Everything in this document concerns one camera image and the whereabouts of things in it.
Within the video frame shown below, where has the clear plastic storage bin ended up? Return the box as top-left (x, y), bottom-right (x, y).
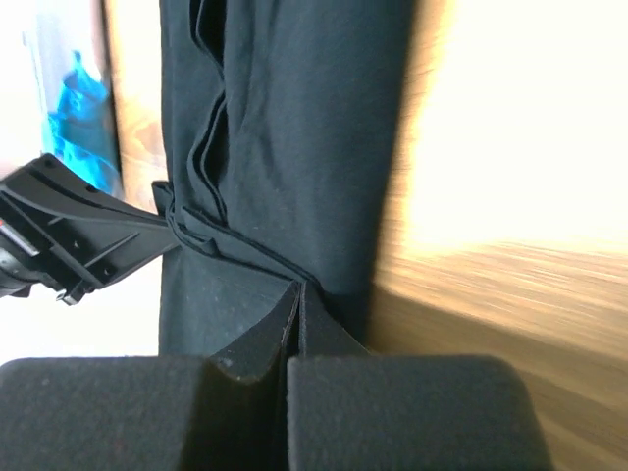
top-left (24, 0), bottom-right (123, 197)

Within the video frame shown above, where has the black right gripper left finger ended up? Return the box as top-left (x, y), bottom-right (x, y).
top-left (1, 284), bottom-right (299, 470)

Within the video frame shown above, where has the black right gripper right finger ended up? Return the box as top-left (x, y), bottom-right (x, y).
top-left (287, 286), bottom-right (552, 470)

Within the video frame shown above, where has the teal t shirt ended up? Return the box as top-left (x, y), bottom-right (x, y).
top-left (48, 50), bottom-right (122, 197)

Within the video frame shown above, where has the black t shirt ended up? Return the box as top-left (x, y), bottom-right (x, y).
top-left (154, 1), bottom-right (415, 355)

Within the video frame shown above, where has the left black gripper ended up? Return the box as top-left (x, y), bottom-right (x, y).
top-left (1, 153), bottom-right (178, 305)

